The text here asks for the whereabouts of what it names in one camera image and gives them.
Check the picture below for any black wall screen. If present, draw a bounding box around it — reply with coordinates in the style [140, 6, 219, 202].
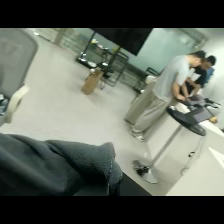
[91, 27, 154, 57]

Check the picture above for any person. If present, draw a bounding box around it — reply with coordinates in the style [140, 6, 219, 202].
[184, 54, 218, 98]
[123, 49, 208, 143]

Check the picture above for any grey office chair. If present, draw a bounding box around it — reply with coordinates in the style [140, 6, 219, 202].
[0, 28, 39, 126]

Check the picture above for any round black table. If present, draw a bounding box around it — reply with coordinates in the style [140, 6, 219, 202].
[131, 105, 208, 185]

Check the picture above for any cardboard box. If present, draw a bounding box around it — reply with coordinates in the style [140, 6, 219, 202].
[80, 68, 105, 96]

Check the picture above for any dark grey garment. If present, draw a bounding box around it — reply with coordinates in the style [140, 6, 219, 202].
[0, 132, 124, 196]

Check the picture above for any black metal rack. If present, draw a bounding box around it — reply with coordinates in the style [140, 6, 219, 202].
[75, 31, 130, 88]

